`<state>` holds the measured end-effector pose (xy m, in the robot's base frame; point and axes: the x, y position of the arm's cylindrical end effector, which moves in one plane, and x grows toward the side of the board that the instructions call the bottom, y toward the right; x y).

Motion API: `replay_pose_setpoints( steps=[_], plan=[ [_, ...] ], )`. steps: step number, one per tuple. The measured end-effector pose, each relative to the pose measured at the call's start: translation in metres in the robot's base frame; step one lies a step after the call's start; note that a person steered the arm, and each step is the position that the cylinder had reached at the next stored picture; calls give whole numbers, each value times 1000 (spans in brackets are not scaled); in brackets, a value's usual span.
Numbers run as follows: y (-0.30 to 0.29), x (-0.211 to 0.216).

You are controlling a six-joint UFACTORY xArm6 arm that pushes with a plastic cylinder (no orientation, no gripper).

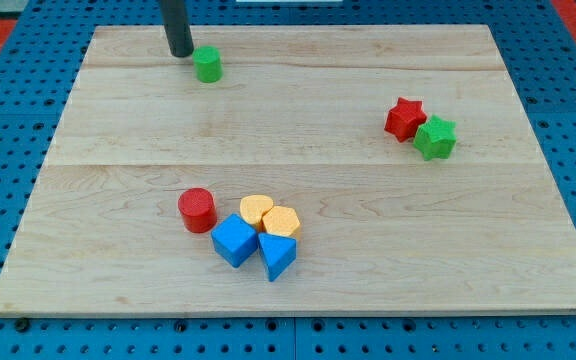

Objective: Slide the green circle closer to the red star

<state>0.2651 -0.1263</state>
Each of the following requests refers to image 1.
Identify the red cylinder block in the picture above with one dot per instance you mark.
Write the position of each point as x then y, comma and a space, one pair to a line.
197, 210

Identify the green star block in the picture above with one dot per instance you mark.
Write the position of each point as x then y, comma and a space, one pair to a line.
436, 138

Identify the blue triangle block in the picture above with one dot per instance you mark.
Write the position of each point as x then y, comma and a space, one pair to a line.
277, 252

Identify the green cylinder block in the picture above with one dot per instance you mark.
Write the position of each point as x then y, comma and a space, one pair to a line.
207, 64

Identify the blue cube block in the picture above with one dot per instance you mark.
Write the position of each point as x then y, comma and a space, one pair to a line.
235, 240

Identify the red star block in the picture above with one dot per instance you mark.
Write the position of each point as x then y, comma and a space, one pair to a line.
404, 118

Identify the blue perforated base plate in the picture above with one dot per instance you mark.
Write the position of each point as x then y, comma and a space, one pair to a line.
38, 65

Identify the wooden board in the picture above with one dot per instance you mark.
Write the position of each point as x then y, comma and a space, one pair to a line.
298, 116

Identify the yellow heart block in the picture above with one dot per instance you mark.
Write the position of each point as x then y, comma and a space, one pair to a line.
252, 209

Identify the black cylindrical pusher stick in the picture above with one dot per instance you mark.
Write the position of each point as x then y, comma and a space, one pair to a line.
177, 27

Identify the yellow hexagon block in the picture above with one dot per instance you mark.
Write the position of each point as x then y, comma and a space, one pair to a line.
282, 221

